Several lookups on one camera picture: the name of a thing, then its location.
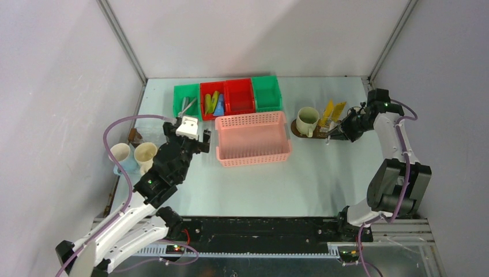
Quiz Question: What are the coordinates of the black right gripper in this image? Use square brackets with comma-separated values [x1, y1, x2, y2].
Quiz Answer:
[326, 108, 374, 143]

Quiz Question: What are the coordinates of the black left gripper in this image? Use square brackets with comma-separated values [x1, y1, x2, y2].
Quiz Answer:
[163, 122, 210, 182]

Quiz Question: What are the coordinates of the light green mug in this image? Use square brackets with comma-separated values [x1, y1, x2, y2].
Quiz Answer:
[296, 107, 319, 138]

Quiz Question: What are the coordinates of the green toothpaste tube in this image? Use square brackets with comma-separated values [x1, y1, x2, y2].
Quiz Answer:
[211, 91, 220, 113]
[204, 93, 213, 115]

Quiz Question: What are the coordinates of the grey toothbrush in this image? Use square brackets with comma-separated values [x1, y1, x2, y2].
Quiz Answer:
[182, 97, 189, 111]

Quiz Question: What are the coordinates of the cream mug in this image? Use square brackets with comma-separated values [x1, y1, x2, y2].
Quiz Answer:
[134, 142, 157, 175]

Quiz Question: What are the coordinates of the brown wooden toothbrush holder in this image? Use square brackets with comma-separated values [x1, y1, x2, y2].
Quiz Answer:
[127, 128, 144, 148]

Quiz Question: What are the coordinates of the white mug blue handle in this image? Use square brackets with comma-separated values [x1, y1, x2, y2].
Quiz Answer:
[110, 143, 139, 174]

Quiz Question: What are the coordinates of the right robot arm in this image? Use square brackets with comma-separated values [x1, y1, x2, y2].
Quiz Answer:
[326, 88, 432, 241]

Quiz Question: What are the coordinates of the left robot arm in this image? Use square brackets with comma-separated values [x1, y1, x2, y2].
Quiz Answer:
[55, 117, 211, 276]

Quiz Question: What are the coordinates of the brown wooden oval tray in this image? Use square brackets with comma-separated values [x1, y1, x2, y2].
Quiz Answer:
[290, 119, 349, 141]

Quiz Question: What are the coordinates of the red bin with toothpaste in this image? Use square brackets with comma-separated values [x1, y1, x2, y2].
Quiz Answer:
[200, 81, 225, 121]

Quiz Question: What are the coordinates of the green bin with toothbrushes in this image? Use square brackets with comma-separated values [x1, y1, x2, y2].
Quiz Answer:
[172, 84, 202, 121]

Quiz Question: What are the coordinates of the red bin with holder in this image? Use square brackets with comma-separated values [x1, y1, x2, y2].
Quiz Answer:
[224, 78, 255, 115]

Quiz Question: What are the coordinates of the pink perforated basket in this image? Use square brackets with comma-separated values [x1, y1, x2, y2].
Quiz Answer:
[215, 111, 292, 167]

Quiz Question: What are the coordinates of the green bin far right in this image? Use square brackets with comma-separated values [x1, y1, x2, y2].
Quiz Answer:
[251, 76, 283, 113]

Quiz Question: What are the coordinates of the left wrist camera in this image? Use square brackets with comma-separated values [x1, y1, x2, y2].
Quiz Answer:
[175, 115, 199, 140]

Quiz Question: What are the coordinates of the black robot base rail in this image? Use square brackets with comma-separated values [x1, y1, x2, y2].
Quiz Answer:
[167, 215, 360, 254]

